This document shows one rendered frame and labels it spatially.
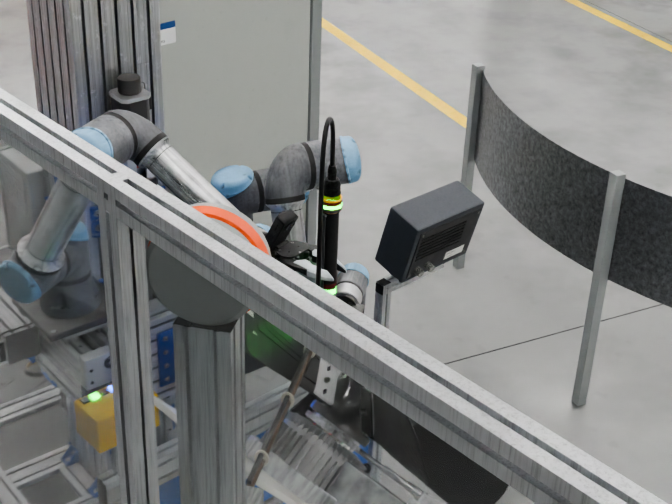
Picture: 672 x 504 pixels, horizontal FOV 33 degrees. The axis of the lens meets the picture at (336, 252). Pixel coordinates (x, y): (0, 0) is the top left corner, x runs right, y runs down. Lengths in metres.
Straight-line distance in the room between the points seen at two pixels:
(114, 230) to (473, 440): 0.56
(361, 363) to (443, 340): 3.68
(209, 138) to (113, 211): 3.07
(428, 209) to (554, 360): 1.79
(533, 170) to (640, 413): 1.00
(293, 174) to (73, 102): 0.62
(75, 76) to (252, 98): 1.63
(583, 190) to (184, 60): 1.50
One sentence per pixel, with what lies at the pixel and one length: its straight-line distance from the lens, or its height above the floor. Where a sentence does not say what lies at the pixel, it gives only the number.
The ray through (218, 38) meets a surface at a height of 1.21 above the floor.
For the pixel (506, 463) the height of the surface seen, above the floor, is 2.03.
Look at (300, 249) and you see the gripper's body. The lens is 2.36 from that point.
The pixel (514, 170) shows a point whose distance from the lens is 4.49.
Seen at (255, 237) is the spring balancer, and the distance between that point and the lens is 1.46.
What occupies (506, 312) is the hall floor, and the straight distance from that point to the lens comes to 4.97.
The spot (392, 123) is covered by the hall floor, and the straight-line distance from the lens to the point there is 6.66.
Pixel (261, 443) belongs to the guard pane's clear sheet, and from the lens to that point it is 1.29.
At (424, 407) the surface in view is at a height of 2.03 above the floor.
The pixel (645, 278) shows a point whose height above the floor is 0.62.
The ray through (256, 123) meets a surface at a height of 0.83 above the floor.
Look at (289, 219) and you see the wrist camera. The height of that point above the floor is 1.54.
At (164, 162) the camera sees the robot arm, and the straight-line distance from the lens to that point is 2.62.
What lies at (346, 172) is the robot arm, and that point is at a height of 1.43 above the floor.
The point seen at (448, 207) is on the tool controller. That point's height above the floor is 1.24.
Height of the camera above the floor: 2.64
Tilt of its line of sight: 30 degrees down
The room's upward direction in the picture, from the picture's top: 2 degrees clockwise
